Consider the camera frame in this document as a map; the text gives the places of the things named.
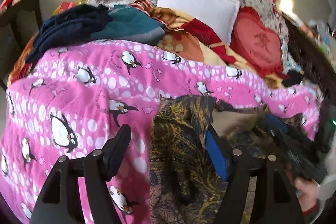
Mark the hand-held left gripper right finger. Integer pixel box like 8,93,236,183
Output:
206,126,306,224

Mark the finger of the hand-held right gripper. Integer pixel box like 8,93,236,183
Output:
259,116,292,144

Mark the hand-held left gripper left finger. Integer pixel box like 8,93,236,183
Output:
30,124,132,224

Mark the dark floral garment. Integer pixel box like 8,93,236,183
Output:
150,95,318,224

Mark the person's right forearm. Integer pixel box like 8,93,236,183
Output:
302,169,336,221

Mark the person's right hand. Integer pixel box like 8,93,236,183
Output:
293,177,322,212

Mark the pink penguin blanket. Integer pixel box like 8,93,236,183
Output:
0,39,324,224

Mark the light blue patterned cloth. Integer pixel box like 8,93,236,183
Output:
282,51,305,75

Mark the carved dark wooden cabinet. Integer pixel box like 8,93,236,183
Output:
282,13,336,109

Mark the red heart cushion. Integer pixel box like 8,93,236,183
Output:
230,6,289,78

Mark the pile of small household clutter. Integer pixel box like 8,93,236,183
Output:
302,19,336,54

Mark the red yellow patterned quilt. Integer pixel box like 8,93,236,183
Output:
8,0,286,88

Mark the teal clothing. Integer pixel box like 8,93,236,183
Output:
91,5,166,45

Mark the navy blue clothing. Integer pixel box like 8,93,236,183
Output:
26,4,113,63

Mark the white pillow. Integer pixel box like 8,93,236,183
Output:
157,0,240,46

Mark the colourful plastic bag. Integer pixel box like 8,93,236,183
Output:
52,0,91,16

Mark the dark wooden side table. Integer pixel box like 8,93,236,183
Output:
0,0,44,90

